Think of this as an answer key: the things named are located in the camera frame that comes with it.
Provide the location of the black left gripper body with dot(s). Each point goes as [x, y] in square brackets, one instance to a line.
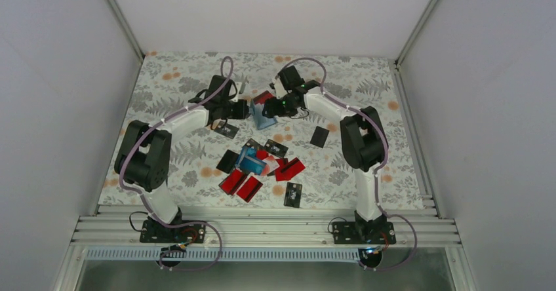
[234, 114]

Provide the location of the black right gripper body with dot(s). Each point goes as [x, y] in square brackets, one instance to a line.
[286, 108]

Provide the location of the blue leather card holder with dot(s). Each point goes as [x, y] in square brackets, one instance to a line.
[261, 122]

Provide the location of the black VIP card front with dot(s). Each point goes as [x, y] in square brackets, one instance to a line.
[293, 195]

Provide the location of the black vip card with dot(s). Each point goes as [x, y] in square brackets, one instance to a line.
[226, 129]
[293, 195]

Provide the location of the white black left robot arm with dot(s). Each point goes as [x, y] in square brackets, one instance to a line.
[142, 162]

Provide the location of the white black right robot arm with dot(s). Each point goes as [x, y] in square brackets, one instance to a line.
[364, 145]

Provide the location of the large red striped card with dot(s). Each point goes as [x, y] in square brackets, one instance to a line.
[261, 98]

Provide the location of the plain black card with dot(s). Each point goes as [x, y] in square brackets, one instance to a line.
[319, 137]

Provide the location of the black card with gold chip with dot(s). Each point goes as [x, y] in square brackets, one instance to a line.
[275, 148]

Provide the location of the red striped card right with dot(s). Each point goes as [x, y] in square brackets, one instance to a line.
[289, 169]

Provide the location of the red card front left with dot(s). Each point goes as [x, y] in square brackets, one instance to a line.
[233, 182]

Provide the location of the floral patterned table mat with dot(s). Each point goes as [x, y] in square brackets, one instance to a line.
[167, 80]

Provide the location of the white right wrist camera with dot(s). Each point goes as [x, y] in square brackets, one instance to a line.
[279, 89]

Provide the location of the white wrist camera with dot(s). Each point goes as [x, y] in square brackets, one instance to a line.
[240, 88]
[279, 89]

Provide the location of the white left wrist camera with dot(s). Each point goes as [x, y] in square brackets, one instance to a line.
[240, 88]

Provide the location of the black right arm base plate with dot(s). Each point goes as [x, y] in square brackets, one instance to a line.
[351, 233]

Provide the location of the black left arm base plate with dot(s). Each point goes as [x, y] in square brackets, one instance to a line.
[153, 232]

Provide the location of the aluminium frame rail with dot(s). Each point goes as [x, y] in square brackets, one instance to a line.
[266, 227]

